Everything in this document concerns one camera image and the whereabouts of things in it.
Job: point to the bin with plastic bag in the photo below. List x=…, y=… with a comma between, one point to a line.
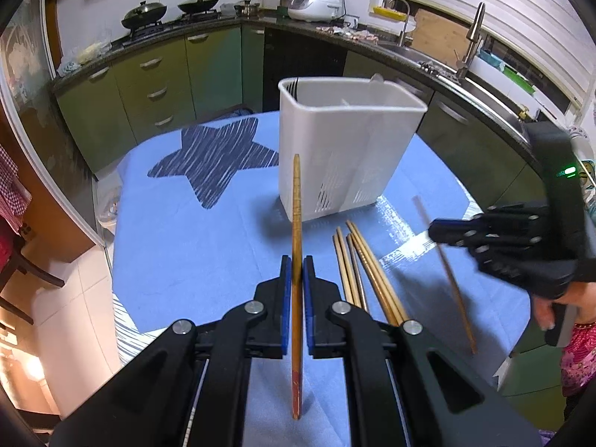
x=108, y=209

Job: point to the wooden chair with red cushion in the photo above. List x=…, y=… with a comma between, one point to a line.
x=28, y=270

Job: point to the black wok with lid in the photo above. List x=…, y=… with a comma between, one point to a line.
x=144, y=13
x=198, y=4

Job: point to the white plastic utensil holder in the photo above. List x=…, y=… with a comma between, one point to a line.
x=344, y=149

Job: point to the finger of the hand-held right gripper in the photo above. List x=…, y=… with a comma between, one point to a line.
x=512, y=256
x=507, y=223

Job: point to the steel kitchen sink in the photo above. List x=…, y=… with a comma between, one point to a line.
x=489, y=95

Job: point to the tall steel faucet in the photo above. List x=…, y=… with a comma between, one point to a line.
x=474, y=32

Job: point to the person's right hand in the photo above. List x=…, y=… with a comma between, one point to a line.
x=541, y=312

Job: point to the yellow sponge rack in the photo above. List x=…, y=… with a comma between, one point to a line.
x=386, y=13

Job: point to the blue striped floor cloth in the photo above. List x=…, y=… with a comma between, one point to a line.
x=235, y=113

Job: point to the dark metal forks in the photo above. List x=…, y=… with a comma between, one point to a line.
x=291, y=89

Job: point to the blue star-print tablecloth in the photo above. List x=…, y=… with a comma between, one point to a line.
x=195, y=251

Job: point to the red checked apron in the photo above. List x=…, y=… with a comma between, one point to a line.
x=11, y=191

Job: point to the printed glass sliding door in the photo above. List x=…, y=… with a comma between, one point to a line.
x=37, y=102

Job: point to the white rice cooker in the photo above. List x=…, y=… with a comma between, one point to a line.
x=314, y=7

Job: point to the black gas stove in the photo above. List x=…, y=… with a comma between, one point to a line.
x=153, y=31

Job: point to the wooden cutting board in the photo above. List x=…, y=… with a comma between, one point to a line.
x=442, y=32

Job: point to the plastic bag with food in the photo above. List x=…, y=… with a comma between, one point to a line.
x=93, y=51

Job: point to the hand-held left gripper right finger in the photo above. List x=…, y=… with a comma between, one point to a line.
x=308, y=298

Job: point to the green kitchen base cabinets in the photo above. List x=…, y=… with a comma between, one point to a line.
x=149, y=88

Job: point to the white window blind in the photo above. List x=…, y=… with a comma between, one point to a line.
x=512, y=18

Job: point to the pink patterned dishcloth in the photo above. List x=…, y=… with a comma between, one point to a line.
x=349, y=33

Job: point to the black built-in appliance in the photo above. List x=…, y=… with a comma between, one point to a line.
x=298, y=65

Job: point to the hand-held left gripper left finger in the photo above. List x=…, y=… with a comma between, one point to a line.
x=285, y=298

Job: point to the wooden chopstick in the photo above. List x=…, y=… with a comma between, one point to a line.
x=296, y=205
x=375, y=279
x=449, y=279
x=377, y=267
x=358, y=274
x=341, y=270
x=348, y=265

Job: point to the small steel pot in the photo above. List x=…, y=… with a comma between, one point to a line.
x=247, y=9

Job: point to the curved steel faucet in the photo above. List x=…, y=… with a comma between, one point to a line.
x=405, y=28

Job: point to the person's floral clothing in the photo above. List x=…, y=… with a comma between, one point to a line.
x=579, y=358

